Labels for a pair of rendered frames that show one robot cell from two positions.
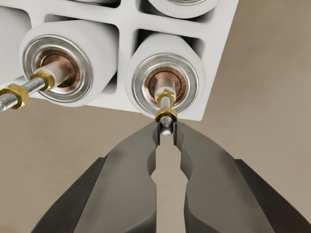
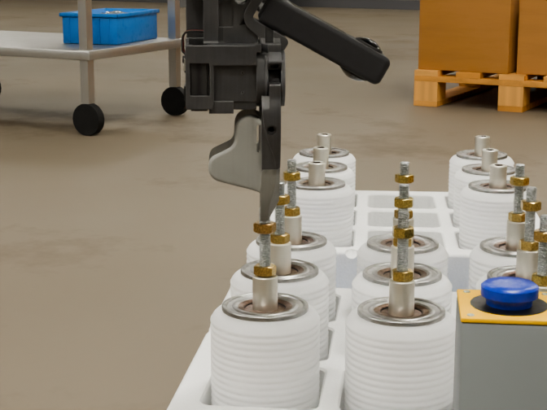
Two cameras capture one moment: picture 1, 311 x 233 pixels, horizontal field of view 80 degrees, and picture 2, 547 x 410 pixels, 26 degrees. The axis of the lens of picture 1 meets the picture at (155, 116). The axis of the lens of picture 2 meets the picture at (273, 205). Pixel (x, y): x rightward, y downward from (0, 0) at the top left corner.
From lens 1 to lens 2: 101 cm
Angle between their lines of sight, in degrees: 79
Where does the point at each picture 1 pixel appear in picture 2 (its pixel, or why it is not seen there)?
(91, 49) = (304, 285)
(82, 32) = (320, 293)
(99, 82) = not seen: hidden behind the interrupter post
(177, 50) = (311, 313)
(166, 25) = (332, 385)
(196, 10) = (354, 319)
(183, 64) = (295, 311)
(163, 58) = (301, 304)
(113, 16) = (337, 358)
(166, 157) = not seen: outside the picture
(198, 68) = (291, 322)
